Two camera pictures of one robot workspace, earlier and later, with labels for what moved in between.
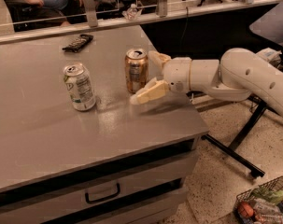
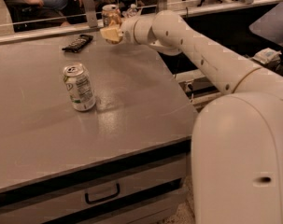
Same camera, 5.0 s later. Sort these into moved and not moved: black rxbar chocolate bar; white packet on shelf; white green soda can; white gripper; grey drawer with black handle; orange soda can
Moved: orange soda can; white gripper
Not moved: white green soda can; black rxbar chocolate bar; grey drawer with black handle; white packet on shelf
